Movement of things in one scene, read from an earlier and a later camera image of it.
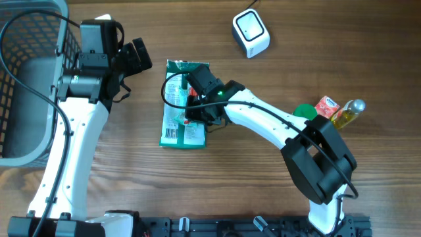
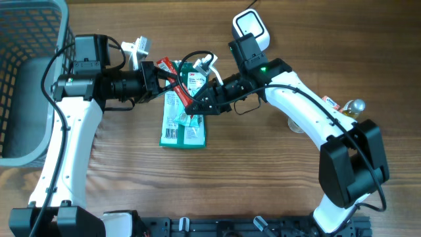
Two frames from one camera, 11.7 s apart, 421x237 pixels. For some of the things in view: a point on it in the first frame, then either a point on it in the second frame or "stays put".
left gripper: (129, 51) to (150, 80)
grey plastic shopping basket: (41, 46) stays put
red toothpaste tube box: (192, 92) to (185, 98)
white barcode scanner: (249, 30) stays put
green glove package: (176, 131) stays put
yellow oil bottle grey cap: (348, 112) stays put
